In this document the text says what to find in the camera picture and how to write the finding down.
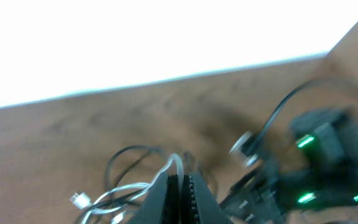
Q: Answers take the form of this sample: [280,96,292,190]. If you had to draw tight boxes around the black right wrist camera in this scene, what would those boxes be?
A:
[229,131,259,168]

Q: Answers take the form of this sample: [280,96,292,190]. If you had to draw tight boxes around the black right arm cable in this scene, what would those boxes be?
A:
[253,77,354,150]

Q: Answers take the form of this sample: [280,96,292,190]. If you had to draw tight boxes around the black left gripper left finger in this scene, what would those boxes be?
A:
[127,172,168,224]

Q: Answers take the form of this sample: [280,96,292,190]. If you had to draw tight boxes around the brown cardboard box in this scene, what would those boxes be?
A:
[321,2,358,103]

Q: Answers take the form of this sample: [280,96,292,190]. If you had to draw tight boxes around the white USB cable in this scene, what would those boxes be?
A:
[69,152,185,224]

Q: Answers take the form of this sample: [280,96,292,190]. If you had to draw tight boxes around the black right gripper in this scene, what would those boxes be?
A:
[219,156,294,223]

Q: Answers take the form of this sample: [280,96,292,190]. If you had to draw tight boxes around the black USB cable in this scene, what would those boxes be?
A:
[73,144,167,224]

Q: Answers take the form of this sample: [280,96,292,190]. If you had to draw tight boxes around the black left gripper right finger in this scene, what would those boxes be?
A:
[186,172,232,224]

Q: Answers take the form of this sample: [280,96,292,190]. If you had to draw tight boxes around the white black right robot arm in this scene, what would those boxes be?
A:
[220,108,358,223]

